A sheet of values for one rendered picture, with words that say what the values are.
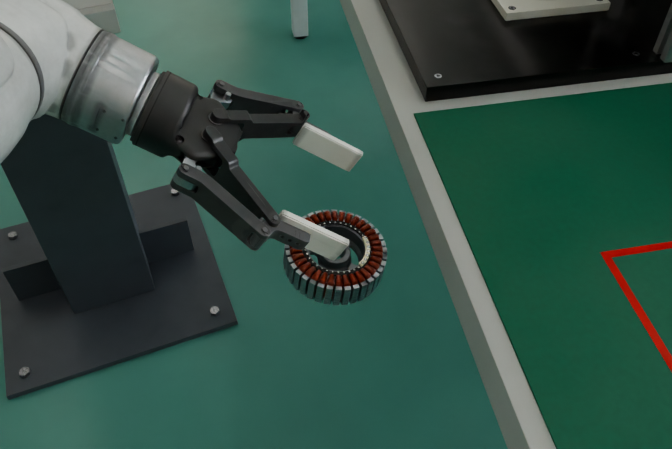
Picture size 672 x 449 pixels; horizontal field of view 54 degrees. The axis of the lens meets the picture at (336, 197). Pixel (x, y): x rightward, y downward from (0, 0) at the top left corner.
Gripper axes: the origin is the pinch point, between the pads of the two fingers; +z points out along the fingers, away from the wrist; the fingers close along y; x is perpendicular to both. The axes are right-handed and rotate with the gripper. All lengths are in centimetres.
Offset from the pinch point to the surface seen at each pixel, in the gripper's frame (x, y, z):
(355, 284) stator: -6.0, 4.3, 6.3
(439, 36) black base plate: 4.8, -30.9, 8.4
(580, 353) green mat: 9.1, 13.7, 20.9
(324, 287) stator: -7.9, 4.8, 3.7
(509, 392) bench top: 6.0, 18.1, 15.6
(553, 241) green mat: 8.6, 1.3, 19.9
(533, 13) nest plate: 11.4, -36.9, 18.9
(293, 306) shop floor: -74, -39, 24
